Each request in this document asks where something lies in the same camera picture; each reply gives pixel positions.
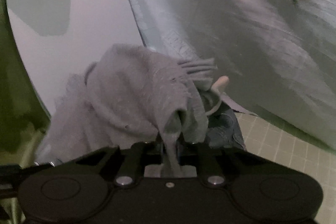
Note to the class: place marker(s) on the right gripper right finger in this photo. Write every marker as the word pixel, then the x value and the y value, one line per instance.
pixel 179 148

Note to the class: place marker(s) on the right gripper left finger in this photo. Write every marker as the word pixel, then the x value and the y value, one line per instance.
pixel 159 149

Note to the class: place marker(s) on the grey sweatpants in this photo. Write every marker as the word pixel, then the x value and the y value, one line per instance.
pixel 132 95

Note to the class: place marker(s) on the blue denim jeans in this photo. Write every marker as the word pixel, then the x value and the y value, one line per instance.
pixel 223 130

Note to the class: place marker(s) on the green grid cutting mat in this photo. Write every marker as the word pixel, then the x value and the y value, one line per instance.
pixel 284 144

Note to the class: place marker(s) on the olive green curtain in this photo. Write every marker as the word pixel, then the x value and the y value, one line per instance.
pixel 23 118

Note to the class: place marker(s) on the light blue carrot-print quilt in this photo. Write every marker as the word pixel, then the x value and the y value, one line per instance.
pixel 278 54

